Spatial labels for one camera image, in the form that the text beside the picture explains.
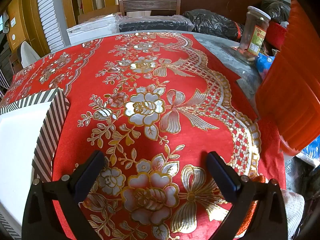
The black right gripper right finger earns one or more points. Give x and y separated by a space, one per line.
269 219

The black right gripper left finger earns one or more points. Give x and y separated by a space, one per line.
40 220

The white work glove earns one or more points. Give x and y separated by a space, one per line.
294 207

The striped white tray box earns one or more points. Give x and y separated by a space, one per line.
30 132

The blue plastic bag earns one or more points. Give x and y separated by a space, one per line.
263 64

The red floral gold tablecloth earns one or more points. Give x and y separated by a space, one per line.
154 104

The white folded board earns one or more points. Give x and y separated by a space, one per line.
28 54

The white cardboard box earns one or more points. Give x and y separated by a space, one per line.
100 26

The black garbage bag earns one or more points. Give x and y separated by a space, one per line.
211 23

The black plastic-wrapped package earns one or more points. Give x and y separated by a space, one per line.
175 22

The dark wooden chair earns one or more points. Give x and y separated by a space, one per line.
126 6

